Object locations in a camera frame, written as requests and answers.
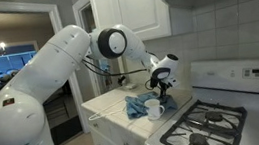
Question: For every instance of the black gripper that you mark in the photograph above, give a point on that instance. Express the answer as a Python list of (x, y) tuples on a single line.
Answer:
[(160, 82)]

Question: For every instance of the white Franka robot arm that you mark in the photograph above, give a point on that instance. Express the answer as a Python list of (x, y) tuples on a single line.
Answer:
[(23, 106)]

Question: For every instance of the white ceramic mug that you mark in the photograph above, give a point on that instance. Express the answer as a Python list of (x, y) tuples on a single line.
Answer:
[(153, 108)]

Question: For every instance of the blue cloth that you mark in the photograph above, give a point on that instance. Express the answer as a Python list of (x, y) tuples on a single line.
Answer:
[(135, 107)]

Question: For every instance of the small white object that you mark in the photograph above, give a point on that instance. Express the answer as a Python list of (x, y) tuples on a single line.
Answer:
[(131, 86)]

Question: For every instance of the small black object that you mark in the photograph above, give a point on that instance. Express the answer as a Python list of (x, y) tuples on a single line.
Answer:
[(122, 80)]

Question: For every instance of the black stove grate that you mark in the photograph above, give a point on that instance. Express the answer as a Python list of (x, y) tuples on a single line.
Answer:
[(178, 140), (232, 111)]

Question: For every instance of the round gas burner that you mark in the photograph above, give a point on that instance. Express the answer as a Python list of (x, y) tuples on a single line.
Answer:
[(214, 115), (198, 139)]

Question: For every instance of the white gas stove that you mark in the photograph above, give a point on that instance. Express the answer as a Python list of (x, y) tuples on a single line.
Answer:
[(221, 80)]

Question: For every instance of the white lower cabinet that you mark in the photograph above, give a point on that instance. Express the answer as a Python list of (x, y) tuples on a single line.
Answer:
[(111, 138)]

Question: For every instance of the white cabinet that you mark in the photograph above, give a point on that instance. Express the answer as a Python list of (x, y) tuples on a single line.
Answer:
[(141, 10), (111, 138)]

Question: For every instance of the white upper cabinet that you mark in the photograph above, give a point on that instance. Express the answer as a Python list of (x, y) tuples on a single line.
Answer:
[(141, 10)]

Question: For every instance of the blue lit window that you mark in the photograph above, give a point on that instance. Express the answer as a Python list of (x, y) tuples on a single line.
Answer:
[(7, 63)]

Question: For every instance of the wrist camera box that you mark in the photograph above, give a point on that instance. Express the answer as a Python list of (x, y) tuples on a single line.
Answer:
[(174, 82)]

